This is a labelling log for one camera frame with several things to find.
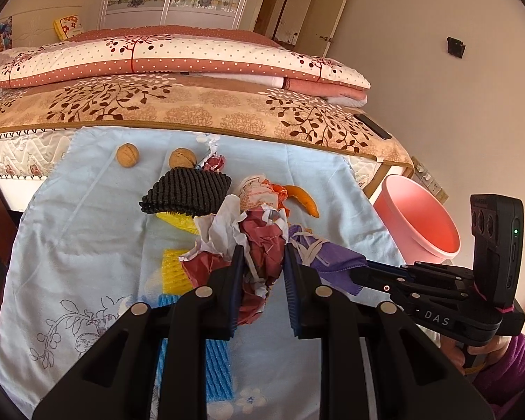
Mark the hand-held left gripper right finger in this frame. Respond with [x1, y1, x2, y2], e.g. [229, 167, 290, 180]
[283, 244, 495, 420]

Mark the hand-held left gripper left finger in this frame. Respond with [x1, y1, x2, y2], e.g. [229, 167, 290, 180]
[32, 245, 246, 420]

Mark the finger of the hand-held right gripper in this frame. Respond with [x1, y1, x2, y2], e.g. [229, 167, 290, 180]
[364, 259, 421, 278]
[330, 268, 405, 313]

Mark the pink plastic bucket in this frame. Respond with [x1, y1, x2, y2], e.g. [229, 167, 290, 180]
[373, 174, 461, 265]

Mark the orange peel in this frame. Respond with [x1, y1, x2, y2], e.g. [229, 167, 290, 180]
[273, 184, 321, 218]

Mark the person's right hand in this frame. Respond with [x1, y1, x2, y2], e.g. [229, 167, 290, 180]
[440, 335, 515, 377]

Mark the white and red crumpled paper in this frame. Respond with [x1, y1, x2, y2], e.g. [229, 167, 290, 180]
[178, 195, 250, 290]

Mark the blue foam net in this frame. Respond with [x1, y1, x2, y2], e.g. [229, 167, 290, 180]
[157, 293, 236, 401]

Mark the black foam net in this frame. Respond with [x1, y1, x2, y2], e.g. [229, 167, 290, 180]
[139, 168, 232, 217]

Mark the red candy wrapper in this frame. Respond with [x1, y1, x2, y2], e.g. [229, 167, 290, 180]
[196, 137, 226, 175]

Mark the walnut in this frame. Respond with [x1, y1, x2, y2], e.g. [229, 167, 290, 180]
[116, 143, 140, 168]
[169, 148, 197, 170]

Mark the black smartphone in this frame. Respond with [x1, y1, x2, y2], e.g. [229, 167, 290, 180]
[353, 114, 390, 140]

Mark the light blue cloth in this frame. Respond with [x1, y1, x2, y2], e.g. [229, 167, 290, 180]
[0, 126, 405, 420]

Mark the brown leaf-print blanket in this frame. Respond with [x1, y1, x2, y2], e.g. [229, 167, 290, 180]
[0, 72, 414, 169]

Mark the folded dotted quilt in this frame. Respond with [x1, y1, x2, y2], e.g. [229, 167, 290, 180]
[0, 25, 372, 108]

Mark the white door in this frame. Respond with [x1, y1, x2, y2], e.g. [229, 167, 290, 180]
[295, 0, 358, 58]

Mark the yellow flowered pillow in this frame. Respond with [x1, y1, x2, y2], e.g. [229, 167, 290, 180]
[54, 15, 86, 41]

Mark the cream headboard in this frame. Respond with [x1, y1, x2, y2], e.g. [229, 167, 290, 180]
[0, 6, 85, 49]

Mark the wall socket strip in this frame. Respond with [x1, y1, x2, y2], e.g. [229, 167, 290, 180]
[412, 156, 449, 204]

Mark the wooden bed frame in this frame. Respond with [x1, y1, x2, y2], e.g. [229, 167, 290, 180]
[362, 163, 415, 198]

